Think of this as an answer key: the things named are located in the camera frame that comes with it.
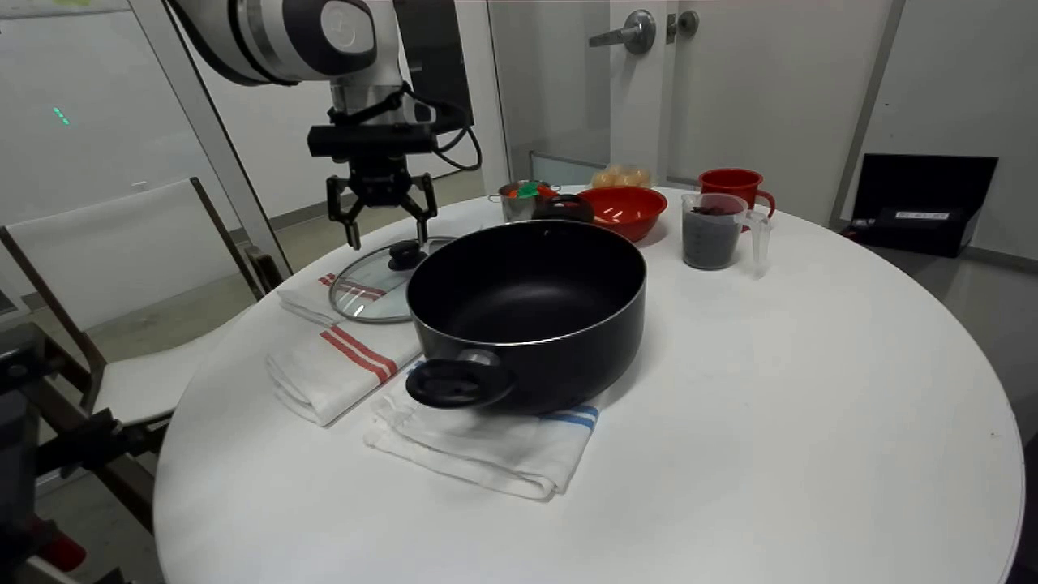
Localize round metal door lock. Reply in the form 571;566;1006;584
663;5;700;44

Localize glass lid with black knob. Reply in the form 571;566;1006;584
326;236;459;327

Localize yellowish bread-like item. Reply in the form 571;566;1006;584
592;161;656;193

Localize open black case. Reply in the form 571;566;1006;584
840;154;1001;259

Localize grey partition frame post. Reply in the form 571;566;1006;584
127;0;296;283

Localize blue-striped white towel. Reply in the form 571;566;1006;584
360;376;600;503

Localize black cooking pot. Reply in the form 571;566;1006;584
403;185;650;416

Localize black camera stand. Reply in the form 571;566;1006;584
0;288;175;584

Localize glass measuring cup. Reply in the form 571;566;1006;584
679;193;754;273

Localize flat red-striped white towel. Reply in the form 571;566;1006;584
276;270;360;330

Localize small clear plastic cup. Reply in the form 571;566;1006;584
747;203;778;278

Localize metal lever door handle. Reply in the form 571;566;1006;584
587;5;660;57

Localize folded red-striped white towel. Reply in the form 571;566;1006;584
264;321;426;428

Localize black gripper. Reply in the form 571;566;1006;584
326;154;437;252

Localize red bowl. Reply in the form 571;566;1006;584
576;185;673;246

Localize red cup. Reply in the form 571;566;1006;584
698;167;778;221

